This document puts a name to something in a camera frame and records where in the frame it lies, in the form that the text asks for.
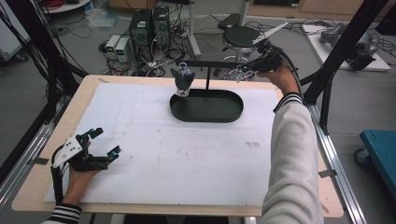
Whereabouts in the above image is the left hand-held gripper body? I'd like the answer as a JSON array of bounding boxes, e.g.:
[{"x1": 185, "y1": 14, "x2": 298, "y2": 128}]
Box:
[{"x1": 50, "y1": 132, "x2": 110, "y2": 173}]

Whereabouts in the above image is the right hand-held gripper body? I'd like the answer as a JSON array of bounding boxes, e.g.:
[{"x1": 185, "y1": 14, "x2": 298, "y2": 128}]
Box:
[{"x1": 247, "y1": 21, "x2": 289, "y2": 73}]

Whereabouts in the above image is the black rack with oval tray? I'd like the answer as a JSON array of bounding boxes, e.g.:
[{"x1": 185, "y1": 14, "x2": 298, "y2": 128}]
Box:
[{"x1": 169, "y1": 60, "x2": 261, "y2": 124}]

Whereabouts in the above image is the grey white plush toy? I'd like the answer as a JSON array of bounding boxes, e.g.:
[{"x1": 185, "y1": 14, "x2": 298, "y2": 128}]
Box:
[{"x1": 169, "y1": 61, "x2": 196, "y2": 98}]

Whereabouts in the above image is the person's right hand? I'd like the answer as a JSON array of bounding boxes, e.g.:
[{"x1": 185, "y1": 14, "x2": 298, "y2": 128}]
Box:
[{"x1": 256, "y1": 60, "x2": 302, "y2": 96}]

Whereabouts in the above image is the black round stool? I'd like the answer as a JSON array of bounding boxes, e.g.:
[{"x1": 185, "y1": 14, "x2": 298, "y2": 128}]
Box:
[{"x1": 221, "y1": 25, "x2": 265, "y2": 83}]

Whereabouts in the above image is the flat black box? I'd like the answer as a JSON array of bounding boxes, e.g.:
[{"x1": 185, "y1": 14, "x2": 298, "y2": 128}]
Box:
[{"x1": 217, "y1": 12, "x2": 241, "y2": 31}]

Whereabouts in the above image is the white foam board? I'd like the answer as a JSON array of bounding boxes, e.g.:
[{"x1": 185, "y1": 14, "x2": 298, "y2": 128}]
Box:
[{"x1": 44, "y1": 82, "x2": 281, "y2": 208}]

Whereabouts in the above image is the grey power supply unit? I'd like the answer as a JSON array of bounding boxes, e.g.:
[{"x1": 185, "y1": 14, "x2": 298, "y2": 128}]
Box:
[
  {"x1": 105, "y1": 34, "x2": 121, "y2": 54},
  {"x1": 114, "y1": 37, "x2": 131, "y2": 63}
]

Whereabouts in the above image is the black computer tower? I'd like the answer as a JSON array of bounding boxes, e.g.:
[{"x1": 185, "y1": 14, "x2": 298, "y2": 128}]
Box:
[
  {"x1": 151, "y1": 5, "x2": 172, "y2": 48},
  {"x1": 128, "y1": 8, "x2": 154, "y2": 63}
]

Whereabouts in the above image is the white floor platform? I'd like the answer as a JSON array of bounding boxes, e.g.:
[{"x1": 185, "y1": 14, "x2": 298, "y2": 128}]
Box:
[{"x1": 301, "y1": 22, "x2": 391, "y2": 73}]

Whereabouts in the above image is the clear plastic bag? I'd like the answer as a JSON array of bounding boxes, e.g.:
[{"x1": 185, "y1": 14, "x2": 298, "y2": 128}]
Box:
[{"x1": 83, "y1": 7, "x2": 120, "y2": 29}]

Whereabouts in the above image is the round white table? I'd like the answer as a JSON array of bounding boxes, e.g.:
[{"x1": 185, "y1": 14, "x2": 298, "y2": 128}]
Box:
[{"x1": 40, "y1": 0, "x2": 92, "y2": 15}]

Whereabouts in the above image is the blue cart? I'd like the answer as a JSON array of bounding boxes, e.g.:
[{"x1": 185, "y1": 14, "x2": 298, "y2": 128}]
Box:
[{"x1": 354, "y1": 129, "x2": 396, "y2": 200}]

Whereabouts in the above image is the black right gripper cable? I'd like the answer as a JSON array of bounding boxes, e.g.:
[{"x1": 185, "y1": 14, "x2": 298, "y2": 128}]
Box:
[{"x1": 274, "y1": 46, "x2": 304, "y2": 96}]

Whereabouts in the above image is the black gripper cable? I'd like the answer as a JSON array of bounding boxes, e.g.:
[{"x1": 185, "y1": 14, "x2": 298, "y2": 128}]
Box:
[
  {"x1": 274, "y1": 46, "x2": 304, "y2": 96},
  {"x1": 50, "y1": 146, "x2": 64, "y2": 206}
]

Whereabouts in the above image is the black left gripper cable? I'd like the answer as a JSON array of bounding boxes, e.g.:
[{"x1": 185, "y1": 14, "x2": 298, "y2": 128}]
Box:
[{"x1": 50, "y1": 146, "x2": 64, "y2": 206}]

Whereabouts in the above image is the aluminium rail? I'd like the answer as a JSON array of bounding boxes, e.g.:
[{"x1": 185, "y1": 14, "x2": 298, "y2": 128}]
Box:
[
  {"x1": 0, "y1": 105, "x2": 68, "y2": 206},
  {"x1": 306, "y1": 104, "x2": 368, "y2": 224}
]

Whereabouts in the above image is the black metal frame post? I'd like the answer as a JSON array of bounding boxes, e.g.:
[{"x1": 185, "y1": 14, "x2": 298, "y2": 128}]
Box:
[
  {"x1": 300, "y1": 0, "x2": 390, "y2": 134},
  {"x1": 4, "y1": 0, "x2": 90, "y2": 125}
]

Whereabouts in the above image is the tangle of floor cables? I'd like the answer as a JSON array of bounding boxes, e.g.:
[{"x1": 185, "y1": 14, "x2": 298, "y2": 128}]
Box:
[{"x1": 102, "y1": 46, "x2": 188, "y2": 78}]

